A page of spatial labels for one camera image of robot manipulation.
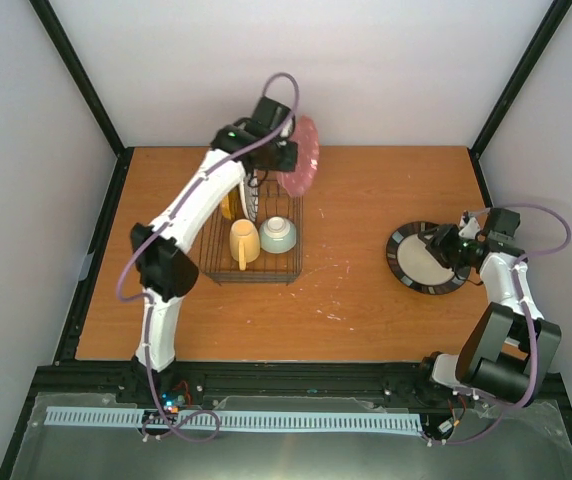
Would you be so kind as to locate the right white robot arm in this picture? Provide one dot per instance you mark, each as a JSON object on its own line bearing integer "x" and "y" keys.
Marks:
{"x": 512, "y": 346}

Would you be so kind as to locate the left black frame post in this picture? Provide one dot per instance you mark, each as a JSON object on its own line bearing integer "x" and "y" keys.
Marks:
{"x": 66, "y": 51}

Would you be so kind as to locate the yellow ceramic mug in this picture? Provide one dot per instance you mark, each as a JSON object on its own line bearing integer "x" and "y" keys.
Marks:
{"x": 244, "y": 243}

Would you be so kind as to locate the light blue slotted cable duct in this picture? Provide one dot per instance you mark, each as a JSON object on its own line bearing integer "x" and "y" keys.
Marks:
{"x": 240, "y": 421}

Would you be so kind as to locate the black striped plate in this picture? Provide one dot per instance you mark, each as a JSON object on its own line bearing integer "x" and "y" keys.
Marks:
{"x": 412, "y": 264}

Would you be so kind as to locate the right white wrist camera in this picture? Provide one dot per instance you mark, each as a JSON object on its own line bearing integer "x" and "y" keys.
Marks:
{"x": 469, "y": 226}

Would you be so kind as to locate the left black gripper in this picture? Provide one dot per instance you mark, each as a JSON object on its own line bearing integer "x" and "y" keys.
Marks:
{"x": 289, "y": 163}

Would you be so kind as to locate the black aluminium frame rail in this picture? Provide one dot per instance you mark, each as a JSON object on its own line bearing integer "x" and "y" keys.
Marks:
{"x": 397, "y": 384}

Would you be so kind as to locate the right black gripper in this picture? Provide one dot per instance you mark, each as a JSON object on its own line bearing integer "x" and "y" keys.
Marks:
{"x": 439, "y": 244}

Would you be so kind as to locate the right black frame post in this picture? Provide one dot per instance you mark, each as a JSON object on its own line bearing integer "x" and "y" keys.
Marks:
{"x": 538, "y": 43}

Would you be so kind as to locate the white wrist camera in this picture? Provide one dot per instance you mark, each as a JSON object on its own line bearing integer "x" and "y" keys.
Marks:
{"x": 287, "y": 131}
{"x": 469, "y": 226}

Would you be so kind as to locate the pink polka dot plate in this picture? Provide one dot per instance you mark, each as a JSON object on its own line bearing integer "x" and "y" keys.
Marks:
{"x": 306, "y": 137}

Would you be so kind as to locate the black frame post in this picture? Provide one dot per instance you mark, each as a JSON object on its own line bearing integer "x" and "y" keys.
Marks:
{"x": 66, "y": 51}
{"x": 538, "y": 43}

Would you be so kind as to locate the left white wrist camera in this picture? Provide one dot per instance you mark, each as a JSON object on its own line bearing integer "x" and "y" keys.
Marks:
{"x": 287, "y": 131}

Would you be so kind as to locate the white blue striped plate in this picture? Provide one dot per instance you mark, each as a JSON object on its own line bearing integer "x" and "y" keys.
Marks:
{"x": 249, "y": 192}

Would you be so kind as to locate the light green ceramic bowl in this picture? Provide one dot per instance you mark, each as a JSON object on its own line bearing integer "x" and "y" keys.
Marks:
{"x": 278, "y": 235}

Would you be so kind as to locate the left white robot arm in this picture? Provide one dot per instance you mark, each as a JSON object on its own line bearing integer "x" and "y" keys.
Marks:
{"x": 160, "y": 248}

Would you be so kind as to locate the grey wire dish rack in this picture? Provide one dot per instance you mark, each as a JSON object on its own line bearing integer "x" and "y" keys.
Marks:
{"x": 212, "y": 252}

